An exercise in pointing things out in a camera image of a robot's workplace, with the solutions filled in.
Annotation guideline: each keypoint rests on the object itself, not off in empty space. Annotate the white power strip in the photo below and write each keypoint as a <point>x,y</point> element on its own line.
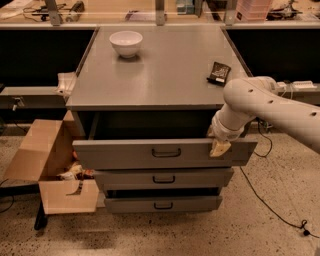
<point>299,85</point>

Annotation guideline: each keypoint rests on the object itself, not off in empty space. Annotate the grey drawer cabinet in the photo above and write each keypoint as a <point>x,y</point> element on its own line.
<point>168,74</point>

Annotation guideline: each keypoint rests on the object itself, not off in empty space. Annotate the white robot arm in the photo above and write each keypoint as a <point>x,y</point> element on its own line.
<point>248,98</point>

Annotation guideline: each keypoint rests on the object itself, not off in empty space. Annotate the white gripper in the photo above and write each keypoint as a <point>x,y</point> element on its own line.
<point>222,131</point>

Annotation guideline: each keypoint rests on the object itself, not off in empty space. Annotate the grey middle drawer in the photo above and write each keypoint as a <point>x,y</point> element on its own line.
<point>163,178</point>

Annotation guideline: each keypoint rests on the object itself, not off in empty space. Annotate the pink plastic container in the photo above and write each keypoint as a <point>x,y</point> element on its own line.
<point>252,10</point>

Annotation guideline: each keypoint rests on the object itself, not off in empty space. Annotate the grey top drawer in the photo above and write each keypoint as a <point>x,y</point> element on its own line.
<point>119,140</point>

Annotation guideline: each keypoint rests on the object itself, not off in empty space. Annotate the white ceramic bowl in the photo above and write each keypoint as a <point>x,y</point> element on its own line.
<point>126,43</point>

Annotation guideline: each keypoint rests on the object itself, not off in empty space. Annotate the open cardboard box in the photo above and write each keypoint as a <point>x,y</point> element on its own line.
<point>45,152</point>

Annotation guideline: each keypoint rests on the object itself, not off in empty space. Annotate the grey drawer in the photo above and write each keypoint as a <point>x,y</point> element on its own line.
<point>119,140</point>
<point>163,178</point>
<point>163,204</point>

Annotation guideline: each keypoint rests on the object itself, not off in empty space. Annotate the grey bottom drawer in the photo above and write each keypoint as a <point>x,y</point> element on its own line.
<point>163,204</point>

